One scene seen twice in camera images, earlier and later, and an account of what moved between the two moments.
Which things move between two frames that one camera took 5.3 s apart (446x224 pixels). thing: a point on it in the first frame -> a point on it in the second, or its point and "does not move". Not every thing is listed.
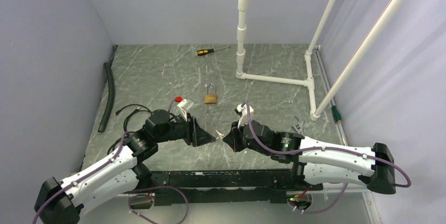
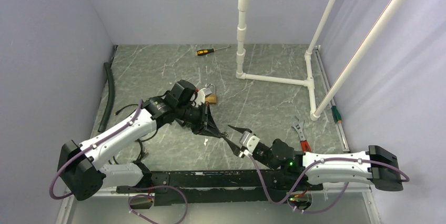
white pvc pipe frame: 315,114 does not move
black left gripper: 194,135 -> 205,124
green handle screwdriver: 336,114 does not move
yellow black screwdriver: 208,51 does not move
